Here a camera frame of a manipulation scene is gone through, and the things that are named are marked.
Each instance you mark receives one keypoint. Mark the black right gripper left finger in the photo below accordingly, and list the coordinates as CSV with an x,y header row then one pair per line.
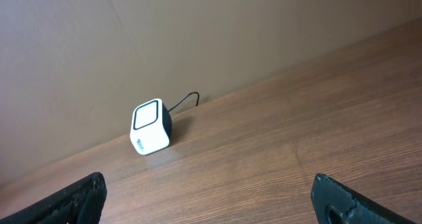
x,y
79,203

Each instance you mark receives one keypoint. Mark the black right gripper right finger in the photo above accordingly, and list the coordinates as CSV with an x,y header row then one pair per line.
x,y
335,203

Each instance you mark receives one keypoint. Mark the white barcode scanner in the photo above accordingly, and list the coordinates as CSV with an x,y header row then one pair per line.
x,y
151,127

